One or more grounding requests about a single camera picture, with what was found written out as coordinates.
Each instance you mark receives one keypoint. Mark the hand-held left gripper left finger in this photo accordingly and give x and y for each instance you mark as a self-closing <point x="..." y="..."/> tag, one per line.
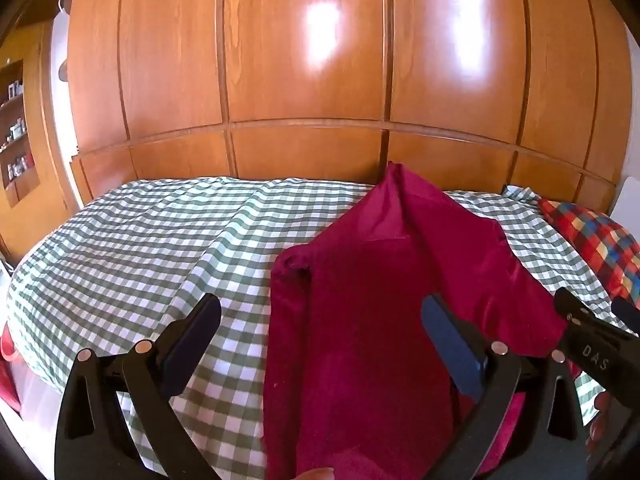
<point x="192" y="342"/>

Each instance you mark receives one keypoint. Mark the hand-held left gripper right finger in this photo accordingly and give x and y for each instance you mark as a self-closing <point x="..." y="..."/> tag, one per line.
<point x="450" y="342"/>

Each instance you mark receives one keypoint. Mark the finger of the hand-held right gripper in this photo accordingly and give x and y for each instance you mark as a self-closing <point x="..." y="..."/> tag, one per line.
<point x="570" y="307"/>
<point x="629" y="312"/>

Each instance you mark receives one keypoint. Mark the magenta fleece garment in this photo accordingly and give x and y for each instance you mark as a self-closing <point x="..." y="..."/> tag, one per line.
<point x="360" y="320"/>

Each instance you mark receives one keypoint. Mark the person's right hand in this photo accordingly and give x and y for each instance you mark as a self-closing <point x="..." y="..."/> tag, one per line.
<point x="602" y="405"/>

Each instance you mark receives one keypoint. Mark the person's left hand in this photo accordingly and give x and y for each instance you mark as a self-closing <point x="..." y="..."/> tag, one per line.
<point x="315" y="475"/>

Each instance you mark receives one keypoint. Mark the multicoloured checked pillow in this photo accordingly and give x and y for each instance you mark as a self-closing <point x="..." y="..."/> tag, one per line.
<point x="595" y="240"/>

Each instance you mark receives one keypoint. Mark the green white checked bedspread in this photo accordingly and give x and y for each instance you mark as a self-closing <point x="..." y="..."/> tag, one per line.
<point x="150" y="240"/>

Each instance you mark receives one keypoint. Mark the red cloth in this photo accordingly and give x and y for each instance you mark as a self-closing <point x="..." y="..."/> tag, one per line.
<point x="7" y="360"/>

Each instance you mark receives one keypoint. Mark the wooden wardrobe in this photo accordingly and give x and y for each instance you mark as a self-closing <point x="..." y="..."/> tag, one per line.
<point x="320" y="70"/>

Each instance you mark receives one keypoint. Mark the wooden wall shelf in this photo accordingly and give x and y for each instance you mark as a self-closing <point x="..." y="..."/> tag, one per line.
<point x="17" y="130"/>

